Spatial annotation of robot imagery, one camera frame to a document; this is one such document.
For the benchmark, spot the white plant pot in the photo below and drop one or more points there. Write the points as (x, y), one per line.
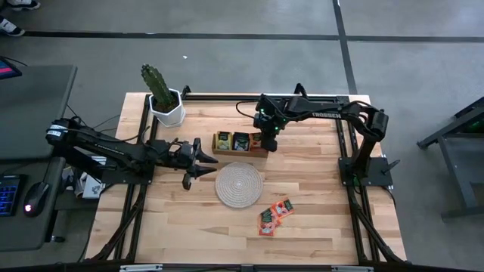
(170, 117)

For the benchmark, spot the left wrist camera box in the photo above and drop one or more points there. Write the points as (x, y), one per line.
(181, 149)

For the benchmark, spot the tablet screen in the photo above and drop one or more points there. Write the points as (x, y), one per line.
(7, 70)

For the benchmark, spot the round woven white placemat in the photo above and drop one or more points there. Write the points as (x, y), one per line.
(239, 185)

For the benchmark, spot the black side table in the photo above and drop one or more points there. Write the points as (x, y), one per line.
(453, 151)

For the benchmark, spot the large grey panel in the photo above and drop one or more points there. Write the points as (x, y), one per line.
(34, 109)

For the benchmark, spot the blackcurrant tea packet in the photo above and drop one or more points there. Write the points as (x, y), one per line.
(241, 141)

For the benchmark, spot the wooden tea box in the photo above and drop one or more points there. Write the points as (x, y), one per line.
(238, 153)

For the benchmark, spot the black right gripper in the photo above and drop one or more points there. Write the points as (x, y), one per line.
(269, 136)

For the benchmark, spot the silver mounting bracket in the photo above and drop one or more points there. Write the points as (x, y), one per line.
(351, 269)
(140, 267)

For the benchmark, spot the person's shoe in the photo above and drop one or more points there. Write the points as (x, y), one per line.
(22, 4)
(10, 28)

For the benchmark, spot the green cactus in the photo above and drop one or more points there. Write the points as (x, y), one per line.
(157, 83)

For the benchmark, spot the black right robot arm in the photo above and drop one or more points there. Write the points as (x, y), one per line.
(340, 113)

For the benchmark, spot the black keyboard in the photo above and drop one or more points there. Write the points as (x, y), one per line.
(8, 194)

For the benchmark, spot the grey desk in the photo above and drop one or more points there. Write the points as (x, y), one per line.
(34, 234)

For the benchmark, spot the lemon lime tea packet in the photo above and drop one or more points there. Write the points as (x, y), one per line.
(223, 140)

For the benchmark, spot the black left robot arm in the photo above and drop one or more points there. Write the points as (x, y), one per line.
(113, 149)

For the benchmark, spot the black computer mouse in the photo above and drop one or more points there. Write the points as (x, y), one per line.
(36, 198)

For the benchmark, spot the white box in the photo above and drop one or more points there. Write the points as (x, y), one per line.
(92, 187)

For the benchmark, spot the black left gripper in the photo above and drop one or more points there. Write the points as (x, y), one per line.
(191, 162)

